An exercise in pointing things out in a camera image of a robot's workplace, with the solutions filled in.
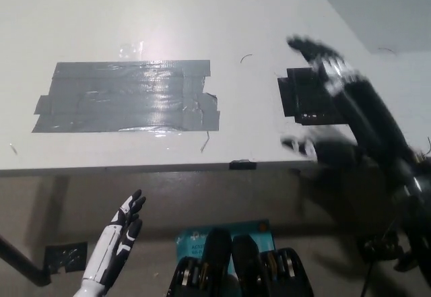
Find thin black cable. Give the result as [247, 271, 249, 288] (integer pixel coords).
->
[362, 259, 374, 297]

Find clear tape piece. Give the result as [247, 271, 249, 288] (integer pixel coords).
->
[119, 40, 145, 59]

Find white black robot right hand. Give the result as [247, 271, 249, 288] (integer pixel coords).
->
[281, 34, 418, 174]

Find large black tape patch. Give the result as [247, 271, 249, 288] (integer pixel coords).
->
[276, 67, 351, 127]

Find teal cardboard router box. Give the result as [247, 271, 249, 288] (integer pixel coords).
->
[174, 218, 273, 275]

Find crinkled black floor tape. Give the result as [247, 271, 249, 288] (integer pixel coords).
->
[44, 241, 89, 273]

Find grey duct tape patch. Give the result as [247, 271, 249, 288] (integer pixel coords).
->
[32, 60, 222, 133]

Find black metal table leg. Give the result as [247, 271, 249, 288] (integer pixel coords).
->
[0, 234, 52, 286]

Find black stand base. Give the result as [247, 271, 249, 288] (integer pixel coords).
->
[356, 232, 431, 273]

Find small black tape strip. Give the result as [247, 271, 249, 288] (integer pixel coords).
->
[229, 158, 257, 170]

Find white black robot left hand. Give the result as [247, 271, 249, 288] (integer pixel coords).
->
[83, 190, 147, 287]

